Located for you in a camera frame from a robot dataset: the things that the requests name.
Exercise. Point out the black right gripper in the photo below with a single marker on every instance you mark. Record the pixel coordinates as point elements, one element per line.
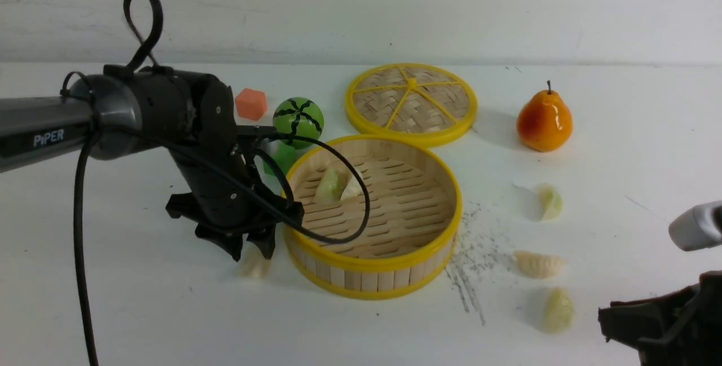
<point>680,328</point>

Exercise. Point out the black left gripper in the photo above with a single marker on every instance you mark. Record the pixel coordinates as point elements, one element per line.
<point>227,196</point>

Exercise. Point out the white pleated dumpling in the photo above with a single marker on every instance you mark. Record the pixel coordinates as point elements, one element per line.
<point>538,266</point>
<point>254,265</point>

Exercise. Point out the green translucent dumpling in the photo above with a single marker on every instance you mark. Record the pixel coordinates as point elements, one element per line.
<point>330,187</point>

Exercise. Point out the pale green dumpling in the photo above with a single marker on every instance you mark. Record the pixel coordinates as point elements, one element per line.
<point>559,312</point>

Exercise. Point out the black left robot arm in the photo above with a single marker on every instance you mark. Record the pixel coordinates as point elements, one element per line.
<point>190,114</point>

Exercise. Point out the bamboo steamer tray yellow rim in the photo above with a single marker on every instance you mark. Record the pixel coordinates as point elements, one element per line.
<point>415,208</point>

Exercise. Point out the bamboo steamer lid yellow rim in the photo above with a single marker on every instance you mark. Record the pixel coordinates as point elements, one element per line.
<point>415,103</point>

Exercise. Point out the green cube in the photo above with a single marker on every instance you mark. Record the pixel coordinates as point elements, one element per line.
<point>283,155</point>

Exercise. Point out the toy watermelon ball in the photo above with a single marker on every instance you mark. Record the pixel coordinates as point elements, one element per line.
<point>299,117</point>

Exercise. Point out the orange cube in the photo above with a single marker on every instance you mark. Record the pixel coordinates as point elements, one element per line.
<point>251,104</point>

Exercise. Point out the orange toy pear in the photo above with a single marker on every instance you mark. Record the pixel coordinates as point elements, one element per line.
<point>545,123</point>

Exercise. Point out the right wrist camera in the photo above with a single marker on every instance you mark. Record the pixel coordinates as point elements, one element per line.
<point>698,228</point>

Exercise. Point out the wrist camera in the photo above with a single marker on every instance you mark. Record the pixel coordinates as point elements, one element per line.
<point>698,228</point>
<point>255,132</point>

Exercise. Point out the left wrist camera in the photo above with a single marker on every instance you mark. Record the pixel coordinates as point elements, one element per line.
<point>255,132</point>

